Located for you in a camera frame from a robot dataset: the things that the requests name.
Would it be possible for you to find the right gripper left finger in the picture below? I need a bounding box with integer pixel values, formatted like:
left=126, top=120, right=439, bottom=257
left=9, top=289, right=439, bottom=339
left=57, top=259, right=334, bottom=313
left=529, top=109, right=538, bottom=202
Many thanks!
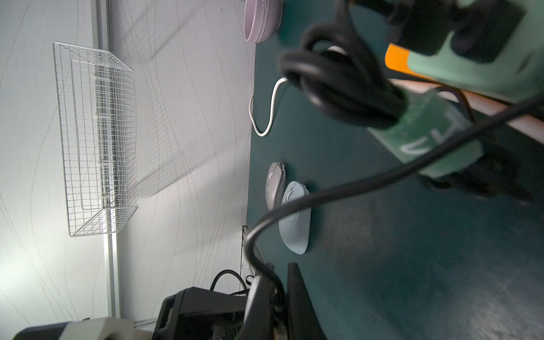
left=238, top=276, right=276, bottom=339

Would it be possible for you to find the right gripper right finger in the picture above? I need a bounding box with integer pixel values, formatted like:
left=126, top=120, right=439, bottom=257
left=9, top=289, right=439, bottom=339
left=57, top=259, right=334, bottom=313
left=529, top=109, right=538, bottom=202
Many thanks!
left=287, top=262, right=327, bottom=340

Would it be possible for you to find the light blue wireless mouse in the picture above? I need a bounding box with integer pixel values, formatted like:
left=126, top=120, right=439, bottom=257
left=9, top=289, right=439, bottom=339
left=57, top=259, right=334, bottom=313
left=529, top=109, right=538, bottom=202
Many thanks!
left=279, top=181, right=312, bottom=255

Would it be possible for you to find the silver wireless mouse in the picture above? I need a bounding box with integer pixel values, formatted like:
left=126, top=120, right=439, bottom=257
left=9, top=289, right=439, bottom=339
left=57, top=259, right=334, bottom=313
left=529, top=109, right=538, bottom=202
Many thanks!
left=265, top=162, right=286, bottom=211

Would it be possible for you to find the black cable bundle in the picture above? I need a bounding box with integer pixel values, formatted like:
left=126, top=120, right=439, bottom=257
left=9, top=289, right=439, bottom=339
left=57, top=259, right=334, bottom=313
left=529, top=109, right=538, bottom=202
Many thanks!
left=243, top=0, right=544, bottom=298

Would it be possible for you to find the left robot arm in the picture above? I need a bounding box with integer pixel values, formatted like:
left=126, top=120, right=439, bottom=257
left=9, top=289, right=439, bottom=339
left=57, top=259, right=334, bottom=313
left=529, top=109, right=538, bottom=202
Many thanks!
left=14, top=287, right=247, bottom=339

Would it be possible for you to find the orange power strip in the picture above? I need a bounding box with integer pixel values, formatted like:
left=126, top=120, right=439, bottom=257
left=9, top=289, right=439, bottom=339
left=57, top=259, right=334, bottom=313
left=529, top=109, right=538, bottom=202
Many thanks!
left=385, top=44, right=432, bottom=81

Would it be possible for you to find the pink bowl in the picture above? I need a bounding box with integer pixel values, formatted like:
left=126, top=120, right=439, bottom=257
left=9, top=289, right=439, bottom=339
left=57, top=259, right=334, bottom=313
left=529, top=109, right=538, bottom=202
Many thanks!
left=243, top=0, right=283, bottom=44

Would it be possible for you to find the mint green charger plug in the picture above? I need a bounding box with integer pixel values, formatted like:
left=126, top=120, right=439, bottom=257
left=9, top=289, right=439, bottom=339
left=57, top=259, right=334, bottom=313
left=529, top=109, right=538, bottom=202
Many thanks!
left=407, top=1, right=543, bottom=103

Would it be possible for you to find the green velcro cable tie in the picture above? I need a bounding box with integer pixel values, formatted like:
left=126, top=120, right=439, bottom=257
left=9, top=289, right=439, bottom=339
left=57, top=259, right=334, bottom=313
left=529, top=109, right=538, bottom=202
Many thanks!
left=368, top=89, right=485, bottom=179

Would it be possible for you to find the white power strip cable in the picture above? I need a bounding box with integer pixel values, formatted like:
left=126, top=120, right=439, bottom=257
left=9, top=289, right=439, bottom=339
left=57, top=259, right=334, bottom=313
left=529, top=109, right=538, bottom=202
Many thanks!
left=248, top=44, right=544, bottom=145

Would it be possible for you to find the white wire basket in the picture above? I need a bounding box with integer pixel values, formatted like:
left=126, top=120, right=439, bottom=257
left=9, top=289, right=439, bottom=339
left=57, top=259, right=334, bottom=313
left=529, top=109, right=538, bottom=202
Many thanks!
left=52, top=42, right=138, bottom=237

